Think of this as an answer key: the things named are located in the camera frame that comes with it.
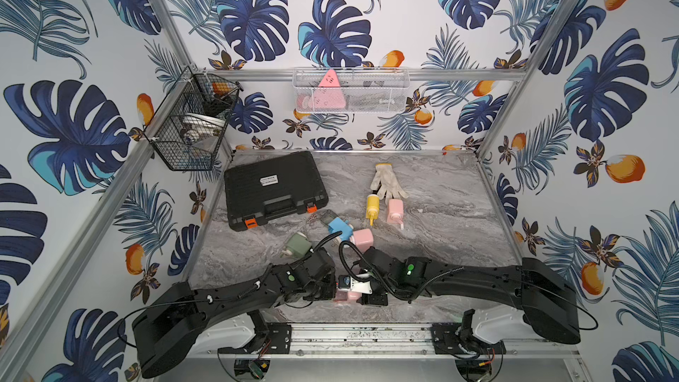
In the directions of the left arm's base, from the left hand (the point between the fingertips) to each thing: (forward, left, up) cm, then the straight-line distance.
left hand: (340, 289), depth 80 cm
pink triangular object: (+55, +8, +32) cm, 64 cm away
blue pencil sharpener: (+22, +2, +1) cm, 22 cm away
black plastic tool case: (+35, +28, +3) cm, 45 cm away
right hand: (+1, -5, +1) cm, 6 cm away
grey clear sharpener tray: (+27, +7, -3) cm, 28 cm away
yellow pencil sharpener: (+28, -10, +3) cm, 30 cm away
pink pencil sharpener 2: (+16, -6, +2) cm, 18 cm away
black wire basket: (+35, +47, +31) cm, 67 cm away
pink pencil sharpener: (+28, -18, +2) cm, 33 cm away
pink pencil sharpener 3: (-2, -2, +3) cm, 3 cm away
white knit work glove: (+44, -16, -1) cm, 46 cm away
